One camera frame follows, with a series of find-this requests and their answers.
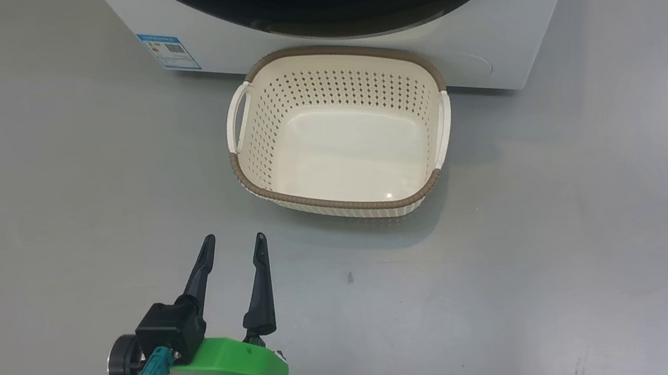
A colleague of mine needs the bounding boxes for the blue energy label sticker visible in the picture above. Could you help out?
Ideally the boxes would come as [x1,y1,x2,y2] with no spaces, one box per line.
[136,25,203,79]

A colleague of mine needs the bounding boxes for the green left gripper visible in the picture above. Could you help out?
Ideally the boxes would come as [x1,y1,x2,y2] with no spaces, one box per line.
[152,226,290,375]

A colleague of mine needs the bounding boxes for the cream perforated laundry basket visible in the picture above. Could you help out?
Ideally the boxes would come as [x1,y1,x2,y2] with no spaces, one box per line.
[216,27,465,239]

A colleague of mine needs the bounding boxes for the white front-load washing machine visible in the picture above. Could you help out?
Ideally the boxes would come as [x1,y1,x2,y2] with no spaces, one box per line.
[95,0,611,147]

